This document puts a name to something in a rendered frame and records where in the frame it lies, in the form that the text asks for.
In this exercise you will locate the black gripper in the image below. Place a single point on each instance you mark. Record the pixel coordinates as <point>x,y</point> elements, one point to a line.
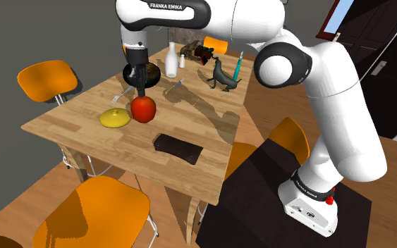
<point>137,62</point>

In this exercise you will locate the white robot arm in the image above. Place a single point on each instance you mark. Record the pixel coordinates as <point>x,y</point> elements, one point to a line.
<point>335,113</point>

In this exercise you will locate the black bowl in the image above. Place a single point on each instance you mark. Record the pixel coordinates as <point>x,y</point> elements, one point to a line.
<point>153,75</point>

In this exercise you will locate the white bottle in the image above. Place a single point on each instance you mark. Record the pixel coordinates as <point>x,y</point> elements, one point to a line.
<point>171,65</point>

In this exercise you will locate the silver fork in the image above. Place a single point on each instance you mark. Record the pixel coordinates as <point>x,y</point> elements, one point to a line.
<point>119,96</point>

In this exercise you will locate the small white shaker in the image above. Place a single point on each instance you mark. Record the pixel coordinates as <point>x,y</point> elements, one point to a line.
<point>182,62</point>

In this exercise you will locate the red apple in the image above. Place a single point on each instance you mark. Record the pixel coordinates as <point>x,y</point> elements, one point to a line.
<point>143,109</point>

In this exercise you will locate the brown animal figure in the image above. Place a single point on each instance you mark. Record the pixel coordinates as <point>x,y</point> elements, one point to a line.
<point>189,51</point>

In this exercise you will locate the yellow domed lid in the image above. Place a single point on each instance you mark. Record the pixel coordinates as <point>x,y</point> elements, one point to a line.
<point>115,118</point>

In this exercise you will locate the dark red and black object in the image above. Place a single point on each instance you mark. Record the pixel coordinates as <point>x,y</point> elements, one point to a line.
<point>205,53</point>

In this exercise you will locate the wooden dining table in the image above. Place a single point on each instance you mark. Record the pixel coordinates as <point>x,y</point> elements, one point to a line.
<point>170,123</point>

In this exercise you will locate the orange chair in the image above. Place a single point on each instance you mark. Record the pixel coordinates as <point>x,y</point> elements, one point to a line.
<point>47,80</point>
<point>98,216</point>
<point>216,44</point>
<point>289,137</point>

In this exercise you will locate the dark green seal figure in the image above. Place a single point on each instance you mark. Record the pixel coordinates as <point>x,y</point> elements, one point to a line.
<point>223,78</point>

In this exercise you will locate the dark brown flat wallet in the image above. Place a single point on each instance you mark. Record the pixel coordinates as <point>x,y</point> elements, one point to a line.
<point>179,149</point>

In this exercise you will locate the teal pen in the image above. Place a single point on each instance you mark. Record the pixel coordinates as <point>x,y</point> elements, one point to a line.
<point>237,68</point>

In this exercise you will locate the dark robot stand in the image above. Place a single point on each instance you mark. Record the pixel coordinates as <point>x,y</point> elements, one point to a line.
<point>253,206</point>

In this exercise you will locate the red framed window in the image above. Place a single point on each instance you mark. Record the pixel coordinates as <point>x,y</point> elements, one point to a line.
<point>335,15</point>

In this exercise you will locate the dark panelled door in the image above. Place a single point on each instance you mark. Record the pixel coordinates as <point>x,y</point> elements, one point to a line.
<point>390,89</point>

